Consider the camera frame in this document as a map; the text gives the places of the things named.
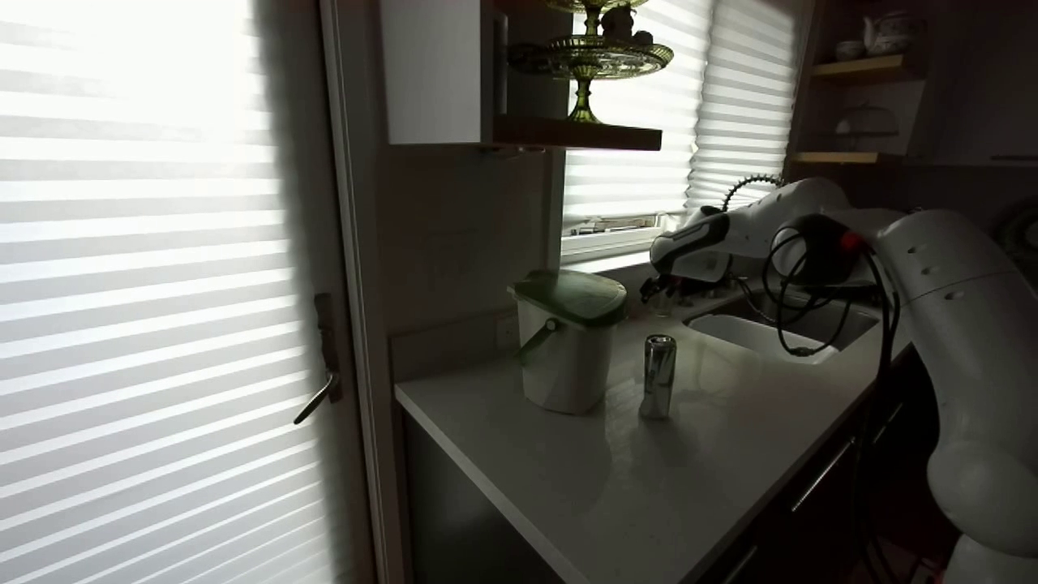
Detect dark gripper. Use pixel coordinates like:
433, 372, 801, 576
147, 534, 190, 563
638, 254, 721, 303

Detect silver metal can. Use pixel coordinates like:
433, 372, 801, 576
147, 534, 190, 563
636, 331, 681, 426

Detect white bin with green lid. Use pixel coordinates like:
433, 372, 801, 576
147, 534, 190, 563
505, 266, 633, 418

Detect white undermount sink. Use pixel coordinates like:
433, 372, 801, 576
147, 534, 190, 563
679, 288, 881, 368

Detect white window blind over sink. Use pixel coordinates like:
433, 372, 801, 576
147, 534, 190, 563
562, 0, 801, 224

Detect glass cake stand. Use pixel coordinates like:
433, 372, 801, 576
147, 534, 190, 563
505, 0, 679, 131

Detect wooden corner shelf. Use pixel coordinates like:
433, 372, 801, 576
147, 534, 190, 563
788, 47, 931, 169

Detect white dishes on shelf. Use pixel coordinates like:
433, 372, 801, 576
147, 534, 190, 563
827, 6, 916, 65

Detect white door blind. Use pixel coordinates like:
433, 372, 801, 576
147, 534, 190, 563
0, 0, 341, 584

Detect white window frame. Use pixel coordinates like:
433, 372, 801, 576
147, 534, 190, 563
554, 204, 693, 275

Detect wooden wall shelf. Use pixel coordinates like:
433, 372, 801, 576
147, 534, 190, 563
489, 112, 666, 155

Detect red cable clamp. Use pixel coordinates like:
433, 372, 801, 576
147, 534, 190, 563
833, 224, 868, 261

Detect metal counter drawer handle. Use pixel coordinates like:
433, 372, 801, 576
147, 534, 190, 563
785, 430, 862, 519

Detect white wall cabinet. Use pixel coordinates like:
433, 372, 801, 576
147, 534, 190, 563
376, 0, 504, 148

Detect metal door handle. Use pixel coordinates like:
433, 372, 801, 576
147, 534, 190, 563
290, 288, 348, 427

